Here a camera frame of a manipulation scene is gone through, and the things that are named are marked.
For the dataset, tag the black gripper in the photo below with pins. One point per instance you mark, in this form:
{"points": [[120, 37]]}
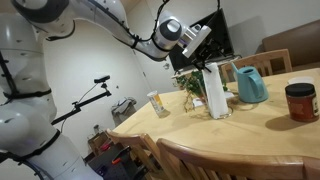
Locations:
{"points": [[215, 50]]}

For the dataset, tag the white paper towel roll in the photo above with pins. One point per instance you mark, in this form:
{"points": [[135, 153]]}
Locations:
{"points": [[215, 93]]}

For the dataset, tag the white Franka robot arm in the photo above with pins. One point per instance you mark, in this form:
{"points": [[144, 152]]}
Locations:
{"points": [[100, 13]]}

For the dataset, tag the green potted plant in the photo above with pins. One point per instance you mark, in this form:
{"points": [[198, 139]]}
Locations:
{"points": [[191, 83]]}

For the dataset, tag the black flat screen television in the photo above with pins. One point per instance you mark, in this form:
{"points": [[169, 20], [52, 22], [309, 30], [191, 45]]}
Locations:
{"points": [[181, 63]]}

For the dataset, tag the pale television stand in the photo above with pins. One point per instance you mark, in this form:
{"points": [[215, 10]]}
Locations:
{"points": [[181, 74]]}

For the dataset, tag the white paper sheet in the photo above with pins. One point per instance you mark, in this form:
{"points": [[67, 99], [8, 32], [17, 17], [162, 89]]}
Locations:
{"points": [[197, 102]]}

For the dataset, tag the teal watering can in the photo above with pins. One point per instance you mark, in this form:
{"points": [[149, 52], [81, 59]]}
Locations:
{"points": [[250, 86]]}

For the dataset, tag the white door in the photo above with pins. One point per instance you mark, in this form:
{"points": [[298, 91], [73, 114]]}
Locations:
{"points": [[150, 76]]}

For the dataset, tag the light wooden dining chair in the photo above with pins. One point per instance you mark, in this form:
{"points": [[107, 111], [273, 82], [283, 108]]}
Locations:
{"points": [[233, 161], [260, 55], [133, 137]]}

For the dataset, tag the white printed cardboard canister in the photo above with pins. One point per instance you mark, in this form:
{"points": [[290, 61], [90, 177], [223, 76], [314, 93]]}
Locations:
{"points": [[156, 103]]}

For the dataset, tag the grey white cloth heap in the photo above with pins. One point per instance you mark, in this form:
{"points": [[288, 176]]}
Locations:
{"points": [[123, 106]]}

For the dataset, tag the white round container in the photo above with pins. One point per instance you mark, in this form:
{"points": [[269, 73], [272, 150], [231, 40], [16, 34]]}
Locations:
{"points": [[300, 80]]}

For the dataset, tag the brown jar black lid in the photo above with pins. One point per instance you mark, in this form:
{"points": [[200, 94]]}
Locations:
{"points": [[301, 106]]}

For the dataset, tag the small wooden crate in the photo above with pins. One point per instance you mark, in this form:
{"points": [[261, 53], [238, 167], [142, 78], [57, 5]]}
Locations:
{"points": [[96, 141]]}

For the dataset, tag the black storage case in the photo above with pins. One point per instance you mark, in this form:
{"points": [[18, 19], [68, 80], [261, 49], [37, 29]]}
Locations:
{"points": [[113, 170]]}

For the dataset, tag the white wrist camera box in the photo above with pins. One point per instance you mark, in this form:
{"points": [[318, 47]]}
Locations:
{"points": [[196, 40]]}

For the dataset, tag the black external camera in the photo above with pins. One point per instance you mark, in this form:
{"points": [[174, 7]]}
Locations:
{"points": [[101, 79]]}

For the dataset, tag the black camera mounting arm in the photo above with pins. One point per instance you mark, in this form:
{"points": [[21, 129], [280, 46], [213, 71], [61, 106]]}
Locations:
{"points": [[83, 103]]}

